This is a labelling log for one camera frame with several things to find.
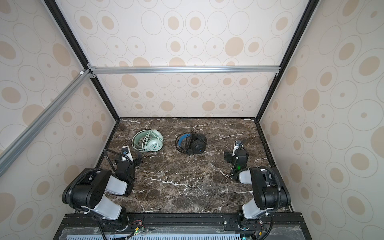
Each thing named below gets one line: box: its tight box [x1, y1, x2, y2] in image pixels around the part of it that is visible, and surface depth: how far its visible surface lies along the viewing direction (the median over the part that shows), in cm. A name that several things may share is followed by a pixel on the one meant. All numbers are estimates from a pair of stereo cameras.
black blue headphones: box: [175, 131, 208, 155], surface depth 99 cm
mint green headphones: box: [131, 129, 164, 152], surface depth 100 cm
